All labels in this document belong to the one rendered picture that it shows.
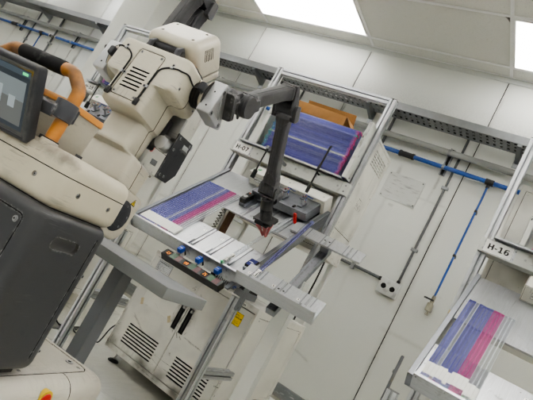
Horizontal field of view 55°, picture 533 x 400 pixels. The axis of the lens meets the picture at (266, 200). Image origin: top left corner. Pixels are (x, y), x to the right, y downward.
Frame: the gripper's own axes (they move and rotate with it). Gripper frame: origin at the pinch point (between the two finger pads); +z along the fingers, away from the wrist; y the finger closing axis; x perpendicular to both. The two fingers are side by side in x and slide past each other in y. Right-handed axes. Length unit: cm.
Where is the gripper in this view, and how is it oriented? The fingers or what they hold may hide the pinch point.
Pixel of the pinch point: (264, 234)
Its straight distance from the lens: 236.8
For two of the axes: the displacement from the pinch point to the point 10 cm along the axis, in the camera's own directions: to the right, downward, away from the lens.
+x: -6.1, 3.6, -7.0
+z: -0.7, 8.6, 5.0
